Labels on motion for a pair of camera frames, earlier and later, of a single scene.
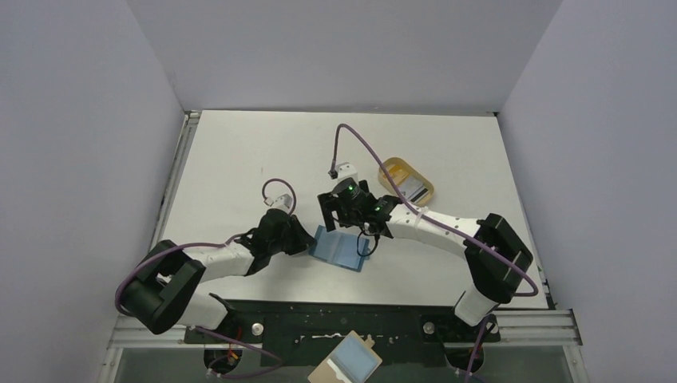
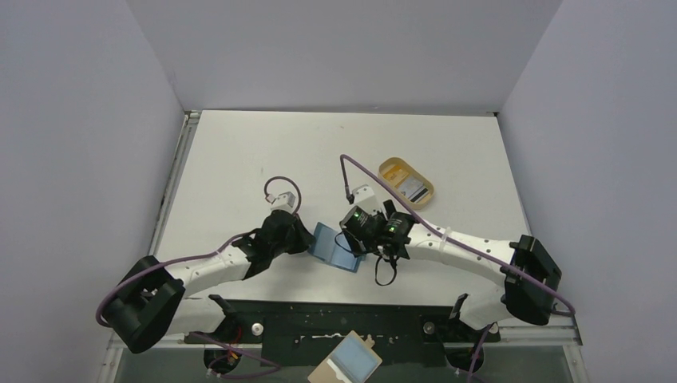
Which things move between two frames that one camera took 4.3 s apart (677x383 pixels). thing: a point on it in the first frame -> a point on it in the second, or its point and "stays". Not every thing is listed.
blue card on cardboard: [354, 361] stays
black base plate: [294, 333] stays
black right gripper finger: [325, 200] -> [357, 246]
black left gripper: [298, 235] stays
